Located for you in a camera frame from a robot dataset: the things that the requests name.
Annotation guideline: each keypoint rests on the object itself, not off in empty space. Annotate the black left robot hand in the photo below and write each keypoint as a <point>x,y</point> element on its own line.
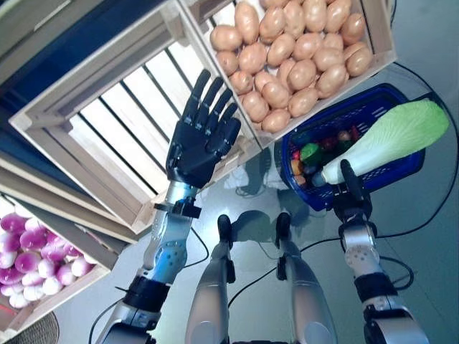
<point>197,150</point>

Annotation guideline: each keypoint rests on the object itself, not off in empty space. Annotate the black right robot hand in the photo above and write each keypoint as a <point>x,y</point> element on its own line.
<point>353,193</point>

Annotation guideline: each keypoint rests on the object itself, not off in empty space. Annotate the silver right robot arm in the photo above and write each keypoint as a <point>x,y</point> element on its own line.
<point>373,279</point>

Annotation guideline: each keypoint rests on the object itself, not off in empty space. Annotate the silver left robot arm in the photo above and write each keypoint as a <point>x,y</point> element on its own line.
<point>168,247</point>

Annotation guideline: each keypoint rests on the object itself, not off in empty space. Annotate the blue plastic shopping basket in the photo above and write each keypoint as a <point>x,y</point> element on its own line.
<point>362,107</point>

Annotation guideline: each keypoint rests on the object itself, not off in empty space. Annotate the dark green toy bell pepper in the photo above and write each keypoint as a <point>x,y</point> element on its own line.
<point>341,146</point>

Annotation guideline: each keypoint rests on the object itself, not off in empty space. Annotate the brown toy onion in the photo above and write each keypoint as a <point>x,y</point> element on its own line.
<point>299,180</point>

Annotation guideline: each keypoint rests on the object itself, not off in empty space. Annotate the red toy apple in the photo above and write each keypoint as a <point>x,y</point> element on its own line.
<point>328,143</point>

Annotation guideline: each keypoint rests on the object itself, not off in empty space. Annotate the beige toy potato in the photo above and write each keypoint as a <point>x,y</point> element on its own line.
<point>343,135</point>

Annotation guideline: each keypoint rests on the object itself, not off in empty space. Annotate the light green toy vegetable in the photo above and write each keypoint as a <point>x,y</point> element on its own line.
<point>310,152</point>

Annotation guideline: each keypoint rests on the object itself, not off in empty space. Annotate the orange toy fruit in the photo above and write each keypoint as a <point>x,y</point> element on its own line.
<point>297,166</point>

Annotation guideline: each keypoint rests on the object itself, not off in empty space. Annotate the red toy chili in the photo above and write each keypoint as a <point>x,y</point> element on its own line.
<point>355,130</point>

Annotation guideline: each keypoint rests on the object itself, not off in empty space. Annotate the small red toy vegetable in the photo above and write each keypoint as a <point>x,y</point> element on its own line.
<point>295,155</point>

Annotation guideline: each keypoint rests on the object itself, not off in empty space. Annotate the tan potato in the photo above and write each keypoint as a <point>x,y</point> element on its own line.
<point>303,102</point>
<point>241,81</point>
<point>328,59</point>
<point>255,106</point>
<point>337,14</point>
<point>355,48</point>
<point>307,46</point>
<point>333,41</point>
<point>331,80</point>
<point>294,18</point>
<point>275,94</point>
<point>315,14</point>
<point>263,79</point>
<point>252,57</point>
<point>302,74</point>
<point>358,61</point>
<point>272,25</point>
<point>285,70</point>
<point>281,49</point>
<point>226,37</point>
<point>246,21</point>
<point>276,120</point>
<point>353,28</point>
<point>227,62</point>

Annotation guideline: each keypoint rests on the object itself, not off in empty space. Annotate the wooden crate for cabbages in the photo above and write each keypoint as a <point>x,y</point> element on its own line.
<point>107,118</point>

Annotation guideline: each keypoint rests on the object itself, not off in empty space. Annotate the wooden crate holding potatoes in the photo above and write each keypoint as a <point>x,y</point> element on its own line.
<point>380,28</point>

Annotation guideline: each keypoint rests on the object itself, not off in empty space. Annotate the wooden crate holding onions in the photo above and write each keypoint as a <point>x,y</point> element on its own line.
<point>86,286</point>

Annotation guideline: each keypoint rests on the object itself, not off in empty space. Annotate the round woven floor mat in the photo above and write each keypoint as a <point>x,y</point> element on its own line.
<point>39,329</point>

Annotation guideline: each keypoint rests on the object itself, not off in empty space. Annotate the wooden display shelf frame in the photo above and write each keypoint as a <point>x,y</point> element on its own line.
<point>64,211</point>

